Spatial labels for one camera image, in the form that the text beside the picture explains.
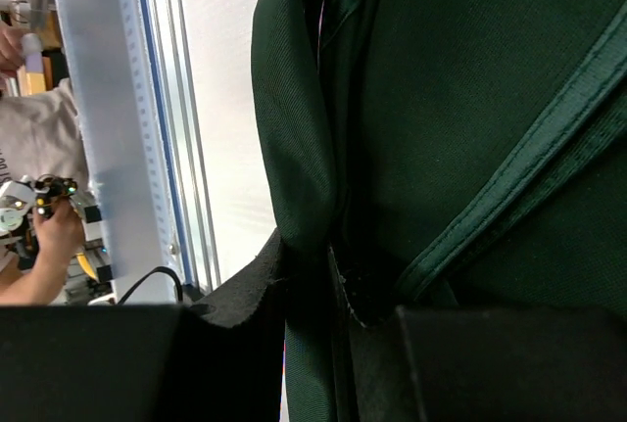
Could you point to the person's bare hand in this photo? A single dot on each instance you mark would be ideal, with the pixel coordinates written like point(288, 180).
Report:
point(60, 236)

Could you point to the aluminium front rail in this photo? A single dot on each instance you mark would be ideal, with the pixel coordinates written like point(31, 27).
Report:
point(176, 106)

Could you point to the handheld teleoperation controller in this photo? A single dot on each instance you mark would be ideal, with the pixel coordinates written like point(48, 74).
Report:
point(20, 198)

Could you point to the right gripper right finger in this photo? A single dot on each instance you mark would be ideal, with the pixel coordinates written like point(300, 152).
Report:
point(493, 364)

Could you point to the white slotted cable duct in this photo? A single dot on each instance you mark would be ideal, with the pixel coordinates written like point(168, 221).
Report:
point(111, 83)

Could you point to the dark green cloth napkin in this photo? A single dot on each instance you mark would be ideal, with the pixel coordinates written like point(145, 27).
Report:
point(451, 153)

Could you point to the person in beige shirt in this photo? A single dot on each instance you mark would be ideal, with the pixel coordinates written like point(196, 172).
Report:
point(40, 134)

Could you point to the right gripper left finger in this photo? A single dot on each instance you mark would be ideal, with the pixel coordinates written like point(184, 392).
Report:
point(217, 360)

